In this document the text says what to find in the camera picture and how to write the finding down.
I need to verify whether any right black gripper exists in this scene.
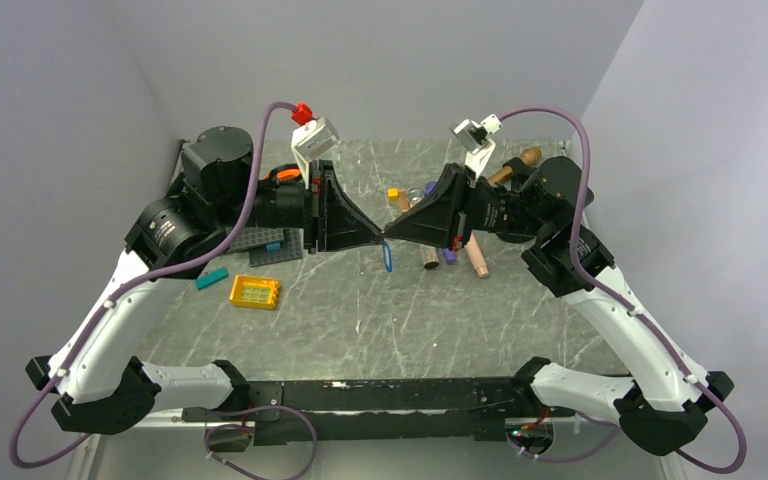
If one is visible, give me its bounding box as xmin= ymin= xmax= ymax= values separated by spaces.
xmin=385 ymin=161 xmax=550 ymax=250

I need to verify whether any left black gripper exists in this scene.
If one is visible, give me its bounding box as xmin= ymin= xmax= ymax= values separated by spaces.
xmin=216 ymin=160 xmax=386 ymax=255

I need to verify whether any blue key tag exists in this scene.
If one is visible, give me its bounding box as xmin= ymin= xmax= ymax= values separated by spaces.
xmin=382 ymin=241 xmax=394 ymax=273

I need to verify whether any orange lego window piece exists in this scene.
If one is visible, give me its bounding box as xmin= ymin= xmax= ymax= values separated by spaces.
xmin=229 ymin=275 xmax=281 ymax=310

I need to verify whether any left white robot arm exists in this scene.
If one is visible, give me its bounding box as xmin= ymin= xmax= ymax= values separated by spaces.
xmin=26 ymin=118 xmax=381 ymax=435

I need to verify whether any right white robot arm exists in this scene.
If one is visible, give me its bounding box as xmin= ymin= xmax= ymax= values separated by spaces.
xmin=383 ymin=156 xmax=734 ymax=456

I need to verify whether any brown small block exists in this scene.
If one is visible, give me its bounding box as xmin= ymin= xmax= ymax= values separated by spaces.
xmin=397 ymin=189 xmax=411 ymax=214

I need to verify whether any glitter microphone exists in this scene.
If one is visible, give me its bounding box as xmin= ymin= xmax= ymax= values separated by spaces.
xmin=406 ymin=188 xmax=440 ymax=270

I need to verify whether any purple microphone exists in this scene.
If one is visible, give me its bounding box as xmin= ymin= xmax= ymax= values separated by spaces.
xmin=424 ymin=181 xmax=457 ymax=265

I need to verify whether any pink microphone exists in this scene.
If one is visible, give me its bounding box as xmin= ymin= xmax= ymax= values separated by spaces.
xmin=464 ymin=233 xmax=490 ymax=279

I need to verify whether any orange lego arch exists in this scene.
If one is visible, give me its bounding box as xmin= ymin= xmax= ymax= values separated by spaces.
xmin=263 ymin=165 xmax=302 ymax=183

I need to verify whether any black microphone stand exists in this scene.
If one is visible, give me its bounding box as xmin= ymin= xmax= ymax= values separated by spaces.
xmin=504 ymin=157 xmax=537 ymax=191

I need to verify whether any dark grey lego baseplate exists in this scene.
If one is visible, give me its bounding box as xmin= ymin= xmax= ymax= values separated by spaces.
xmin=227 ymin=228 xmax=303 ymax=267

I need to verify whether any gold microphone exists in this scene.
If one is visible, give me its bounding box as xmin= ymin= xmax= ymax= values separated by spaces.
xmin=487 ymin=147 xmax=542 ymax=188

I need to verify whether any teal lego brick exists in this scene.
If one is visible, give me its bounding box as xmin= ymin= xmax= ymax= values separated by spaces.
xmin=194 ymin=267 xmax=229 ymax=291

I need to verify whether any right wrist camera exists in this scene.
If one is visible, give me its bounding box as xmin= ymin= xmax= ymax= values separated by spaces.
xmin=449 ymin=114 xmax=502 ymax=177

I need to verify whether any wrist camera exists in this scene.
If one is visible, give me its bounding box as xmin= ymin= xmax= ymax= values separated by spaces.
xmin=290 ymin=102 xmax=340 ymax=186
xmin=449 ymin=114 xmax=502 ymax=177

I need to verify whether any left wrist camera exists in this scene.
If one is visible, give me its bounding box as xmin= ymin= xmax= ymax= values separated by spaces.
xmin=290 ymin=102 xmax=340 ymax=186

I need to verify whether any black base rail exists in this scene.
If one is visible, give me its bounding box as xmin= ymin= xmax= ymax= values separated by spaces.
xmin=182 ymin=377 xmax=572 ymax=446

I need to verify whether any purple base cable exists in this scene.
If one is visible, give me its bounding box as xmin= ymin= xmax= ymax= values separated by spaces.
xmin=203 ymin=400 xmax=320 ymax=480

